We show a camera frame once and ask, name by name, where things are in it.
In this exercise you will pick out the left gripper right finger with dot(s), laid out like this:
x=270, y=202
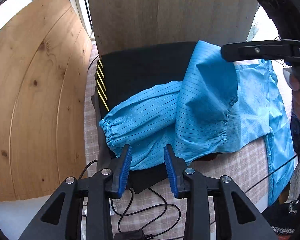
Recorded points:
x=236, y=217

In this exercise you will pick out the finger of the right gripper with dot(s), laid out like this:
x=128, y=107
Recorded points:
x=267, y=50

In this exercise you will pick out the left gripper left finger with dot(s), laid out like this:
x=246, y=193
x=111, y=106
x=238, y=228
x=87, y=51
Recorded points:
x=60, y=217

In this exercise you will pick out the blue striped garment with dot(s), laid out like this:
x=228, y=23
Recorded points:
x=218, y=107

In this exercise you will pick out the person's right hand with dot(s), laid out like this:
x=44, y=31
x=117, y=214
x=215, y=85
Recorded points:
x=296, y=94

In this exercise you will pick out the pink plaid bed sheet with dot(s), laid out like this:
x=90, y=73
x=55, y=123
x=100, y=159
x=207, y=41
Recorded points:
x=155, y=210

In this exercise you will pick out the black power adapter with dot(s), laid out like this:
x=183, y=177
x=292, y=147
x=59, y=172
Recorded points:
x=130, y=235

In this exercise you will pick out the black folded garment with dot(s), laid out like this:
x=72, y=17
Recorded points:
x=120, y=75

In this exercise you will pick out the brown wooden board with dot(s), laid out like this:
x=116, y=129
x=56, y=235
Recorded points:
x=124, y=24

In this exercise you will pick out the light pine wood panel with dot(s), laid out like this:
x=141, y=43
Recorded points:
x=44, y=56

